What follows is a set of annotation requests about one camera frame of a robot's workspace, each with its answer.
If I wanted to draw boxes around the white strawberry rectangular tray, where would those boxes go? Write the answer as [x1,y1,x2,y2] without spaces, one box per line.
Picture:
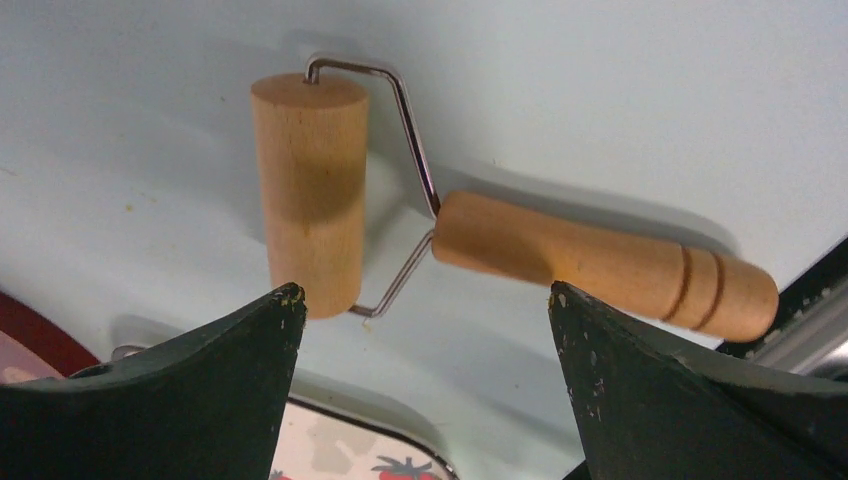
[268,397,458,480]

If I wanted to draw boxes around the aluminium frame rail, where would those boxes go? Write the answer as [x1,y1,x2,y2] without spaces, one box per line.
[716,240,847,382]

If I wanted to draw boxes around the red round tray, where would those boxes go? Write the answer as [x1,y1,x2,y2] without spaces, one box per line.
[1,293,100,384]

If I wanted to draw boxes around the wooden dough roller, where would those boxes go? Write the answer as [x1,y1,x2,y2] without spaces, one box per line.
[250,53,779,342]

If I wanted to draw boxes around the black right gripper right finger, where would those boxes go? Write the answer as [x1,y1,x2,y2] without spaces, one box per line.
[548,282,847,479]

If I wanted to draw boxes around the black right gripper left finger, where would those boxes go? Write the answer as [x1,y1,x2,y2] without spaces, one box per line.
[1,283,307,479]

